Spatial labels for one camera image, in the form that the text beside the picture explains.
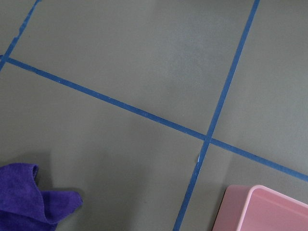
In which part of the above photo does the purple cloth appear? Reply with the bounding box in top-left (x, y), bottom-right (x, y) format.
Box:
top-left (0, 163), bottom-right (83, 231)

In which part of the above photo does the pink plastic bin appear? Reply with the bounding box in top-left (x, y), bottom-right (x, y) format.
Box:
top-left (213, 185), bottom-right (308, 231)

